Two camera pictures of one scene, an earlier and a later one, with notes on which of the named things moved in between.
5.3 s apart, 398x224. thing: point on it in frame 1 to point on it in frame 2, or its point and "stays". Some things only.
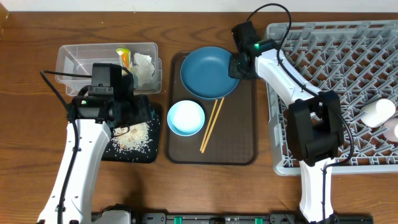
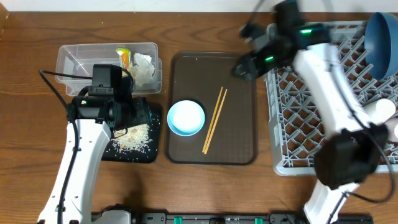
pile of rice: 131,138 stays
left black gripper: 142,104 stays
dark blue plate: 204,73 to 381,44
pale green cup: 376,113 stays
